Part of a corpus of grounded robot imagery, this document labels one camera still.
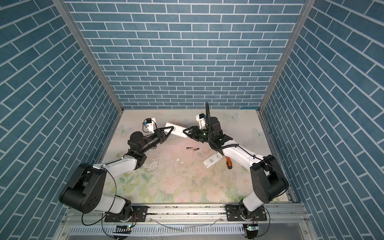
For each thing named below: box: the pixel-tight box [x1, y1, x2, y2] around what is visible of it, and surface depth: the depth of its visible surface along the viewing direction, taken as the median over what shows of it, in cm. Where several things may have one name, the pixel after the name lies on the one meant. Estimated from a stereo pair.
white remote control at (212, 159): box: [203, 152, 224, 168], surface depth 94 cm
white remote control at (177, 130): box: [164, 122, 188, 138], surface depth 80 cm
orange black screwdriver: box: [226, 156, 233, 169], surface depth 91 cm
